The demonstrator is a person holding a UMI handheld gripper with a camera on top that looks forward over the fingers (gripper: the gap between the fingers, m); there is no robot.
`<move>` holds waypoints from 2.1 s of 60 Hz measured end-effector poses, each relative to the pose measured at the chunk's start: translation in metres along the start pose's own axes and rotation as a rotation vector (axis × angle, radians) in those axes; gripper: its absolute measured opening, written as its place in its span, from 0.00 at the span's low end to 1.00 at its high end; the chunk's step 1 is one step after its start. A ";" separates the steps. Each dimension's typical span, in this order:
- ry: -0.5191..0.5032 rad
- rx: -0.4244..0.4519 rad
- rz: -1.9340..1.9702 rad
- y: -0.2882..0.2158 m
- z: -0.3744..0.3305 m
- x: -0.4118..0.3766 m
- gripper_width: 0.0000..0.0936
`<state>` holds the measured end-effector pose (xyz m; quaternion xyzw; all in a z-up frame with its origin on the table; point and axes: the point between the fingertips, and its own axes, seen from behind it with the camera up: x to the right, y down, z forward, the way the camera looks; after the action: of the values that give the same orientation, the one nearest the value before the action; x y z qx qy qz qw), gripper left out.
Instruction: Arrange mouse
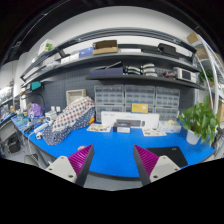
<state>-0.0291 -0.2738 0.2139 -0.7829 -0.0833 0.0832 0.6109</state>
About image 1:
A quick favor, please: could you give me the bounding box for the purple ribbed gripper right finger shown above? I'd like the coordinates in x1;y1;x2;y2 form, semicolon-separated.
132;144;182;187

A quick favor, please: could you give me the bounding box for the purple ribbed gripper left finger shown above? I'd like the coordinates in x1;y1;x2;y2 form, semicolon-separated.
45;144;95;188

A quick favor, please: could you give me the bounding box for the printed paper sheet right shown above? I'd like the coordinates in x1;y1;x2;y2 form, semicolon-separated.
142;129;167;137

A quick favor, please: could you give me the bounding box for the printed paper sheet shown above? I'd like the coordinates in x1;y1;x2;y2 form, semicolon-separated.
87;123;111;133
142;129;167;137

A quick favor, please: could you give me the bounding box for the blue table mat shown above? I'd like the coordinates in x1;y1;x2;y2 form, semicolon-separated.
11;114;216;179

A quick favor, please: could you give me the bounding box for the printed paper sheet left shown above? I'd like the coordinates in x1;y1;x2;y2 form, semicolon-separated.
87;123;111;133

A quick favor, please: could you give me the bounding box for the white keyboard box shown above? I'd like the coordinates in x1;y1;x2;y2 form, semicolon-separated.
101;111;160;128

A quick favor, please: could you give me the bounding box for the small black white box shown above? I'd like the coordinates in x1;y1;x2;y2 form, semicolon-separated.
113;123;131;133

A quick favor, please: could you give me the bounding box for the patterned fabric bundle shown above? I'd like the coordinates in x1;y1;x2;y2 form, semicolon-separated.
42;96;95;145

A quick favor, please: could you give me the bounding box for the white power strip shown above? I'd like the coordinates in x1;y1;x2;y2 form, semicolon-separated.
34;122;49;134

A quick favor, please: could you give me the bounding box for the yellow small box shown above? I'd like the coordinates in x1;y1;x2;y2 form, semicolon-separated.
131;103;148;113

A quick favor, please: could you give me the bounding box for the grey drawer organiser cabinet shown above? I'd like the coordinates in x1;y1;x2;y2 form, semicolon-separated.
94;85;180;122

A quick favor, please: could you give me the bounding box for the purple bag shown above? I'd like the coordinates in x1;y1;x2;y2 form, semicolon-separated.
28;103;43;118

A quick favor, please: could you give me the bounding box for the white framed pegboard crate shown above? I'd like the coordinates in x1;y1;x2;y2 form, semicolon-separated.
66;89;86;104

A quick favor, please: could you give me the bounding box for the green potted plant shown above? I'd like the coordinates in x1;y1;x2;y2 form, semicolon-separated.
178;96;219;145

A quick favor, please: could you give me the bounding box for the white device on shelf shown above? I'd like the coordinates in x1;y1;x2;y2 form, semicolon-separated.
174;67;196;83

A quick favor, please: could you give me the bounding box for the black case on shelf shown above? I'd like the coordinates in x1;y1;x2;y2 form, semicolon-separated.
158;43;179;58

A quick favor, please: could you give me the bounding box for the brown cardboard box on shelf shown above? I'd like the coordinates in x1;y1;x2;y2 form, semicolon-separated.
93;40;119;55

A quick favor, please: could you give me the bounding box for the white green box top shelf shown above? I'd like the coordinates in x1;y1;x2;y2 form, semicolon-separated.
38;39;54;55

